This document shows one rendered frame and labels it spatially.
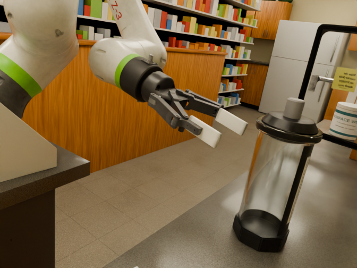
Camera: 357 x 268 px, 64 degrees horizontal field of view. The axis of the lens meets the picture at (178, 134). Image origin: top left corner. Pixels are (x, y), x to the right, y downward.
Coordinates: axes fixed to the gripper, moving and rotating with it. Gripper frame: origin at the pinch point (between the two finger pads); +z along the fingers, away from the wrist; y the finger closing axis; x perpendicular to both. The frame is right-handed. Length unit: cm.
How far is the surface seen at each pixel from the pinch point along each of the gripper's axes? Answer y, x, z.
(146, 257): -20.4, 17.3, 4.2
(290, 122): -4.1, -8.6, 10.8
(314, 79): 66, -8, -1
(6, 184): -25.9, 25.1, -29.4
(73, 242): 38, 132, -73
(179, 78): 216, 67, -152
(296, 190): -2.0, 1.7, 16.8
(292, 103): -1.8, -10.9, 9.3
